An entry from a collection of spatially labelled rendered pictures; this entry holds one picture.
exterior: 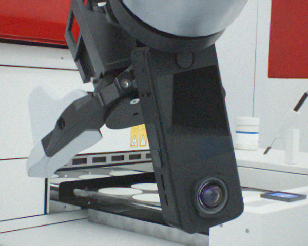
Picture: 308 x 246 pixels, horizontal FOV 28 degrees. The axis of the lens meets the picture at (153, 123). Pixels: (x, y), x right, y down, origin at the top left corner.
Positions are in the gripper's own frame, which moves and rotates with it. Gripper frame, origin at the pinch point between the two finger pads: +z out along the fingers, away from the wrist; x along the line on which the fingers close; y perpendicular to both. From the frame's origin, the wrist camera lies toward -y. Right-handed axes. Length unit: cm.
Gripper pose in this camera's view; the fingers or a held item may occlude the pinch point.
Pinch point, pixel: (121, 158)
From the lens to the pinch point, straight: 51.0
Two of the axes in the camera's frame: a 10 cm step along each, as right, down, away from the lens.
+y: -3.6, -8.7, 3.3
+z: -2.3, 4.3, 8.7
